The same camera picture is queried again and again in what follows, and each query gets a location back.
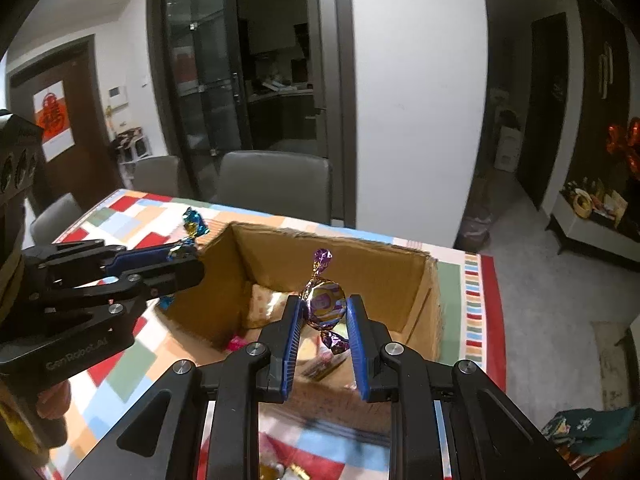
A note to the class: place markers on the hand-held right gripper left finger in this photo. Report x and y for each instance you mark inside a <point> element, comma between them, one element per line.
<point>292,350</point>

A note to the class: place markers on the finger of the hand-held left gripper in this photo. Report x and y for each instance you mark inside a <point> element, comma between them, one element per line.
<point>140,259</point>
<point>175,277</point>

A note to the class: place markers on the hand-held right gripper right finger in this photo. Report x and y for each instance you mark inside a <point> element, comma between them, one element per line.
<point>359,350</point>

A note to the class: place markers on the gold snack packet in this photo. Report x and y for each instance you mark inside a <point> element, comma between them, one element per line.
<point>261,305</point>

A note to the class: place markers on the pink snack packet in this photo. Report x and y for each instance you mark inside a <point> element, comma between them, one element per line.
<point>236,344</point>

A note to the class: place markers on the purple candy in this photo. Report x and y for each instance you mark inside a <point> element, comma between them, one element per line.
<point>325,302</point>

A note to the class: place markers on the blue candy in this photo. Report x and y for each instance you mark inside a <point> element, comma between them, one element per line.
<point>195,220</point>

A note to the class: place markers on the brown cardboard box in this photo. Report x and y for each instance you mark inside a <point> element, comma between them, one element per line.
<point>400,290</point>

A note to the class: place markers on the person's left hand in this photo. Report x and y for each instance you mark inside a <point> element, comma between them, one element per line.
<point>52,400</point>

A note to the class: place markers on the colourful checked tablecloth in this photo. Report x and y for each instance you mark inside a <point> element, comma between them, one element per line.
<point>125,360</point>

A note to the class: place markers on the white shoe rack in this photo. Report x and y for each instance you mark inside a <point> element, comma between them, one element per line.
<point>131,152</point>

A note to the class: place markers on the wide grey dining chair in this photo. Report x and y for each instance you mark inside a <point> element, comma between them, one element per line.
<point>275,185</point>

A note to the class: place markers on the red and white door poster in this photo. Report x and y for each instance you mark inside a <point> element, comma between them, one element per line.
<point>54,120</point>

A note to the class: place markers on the brown wooden door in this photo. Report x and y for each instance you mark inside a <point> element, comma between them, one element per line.
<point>85,100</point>

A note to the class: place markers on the pink plastic bag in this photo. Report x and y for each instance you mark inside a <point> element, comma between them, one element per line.
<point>477,220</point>

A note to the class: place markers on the dark sliding glass door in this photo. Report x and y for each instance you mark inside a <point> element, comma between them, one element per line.
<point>210,85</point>

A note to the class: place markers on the green cloth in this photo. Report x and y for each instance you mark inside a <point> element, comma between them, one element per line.
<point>585,430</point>

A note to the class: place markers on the beige floor rug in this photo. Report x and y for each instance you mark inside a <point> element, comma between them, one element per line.
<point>607,360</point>

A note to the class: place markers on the white paper bag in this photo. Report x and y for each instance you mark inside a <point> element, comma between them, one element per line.
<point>508,149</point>

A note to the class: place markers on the white low sideboard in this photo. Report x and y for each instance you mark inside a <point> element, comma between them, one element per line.
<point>590,237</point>

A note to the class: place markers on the yellow round bowl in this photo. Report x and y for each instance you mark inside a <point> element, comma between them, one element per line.
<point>582,206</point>

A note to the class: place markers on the dark room door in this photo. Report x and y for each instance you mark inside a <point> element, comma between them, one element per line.
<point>542,110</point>

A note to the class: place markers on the red foil balloons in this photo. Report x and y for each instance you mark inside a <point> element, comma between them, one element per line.
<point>625,145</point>

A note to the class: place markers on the dark tall cabinet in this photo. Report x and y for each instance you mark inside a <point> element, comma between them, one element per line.
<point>605,110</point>

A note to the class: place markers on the white wall intercom panel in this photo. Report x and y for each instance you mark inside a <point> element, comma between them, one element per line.
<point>116,95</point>

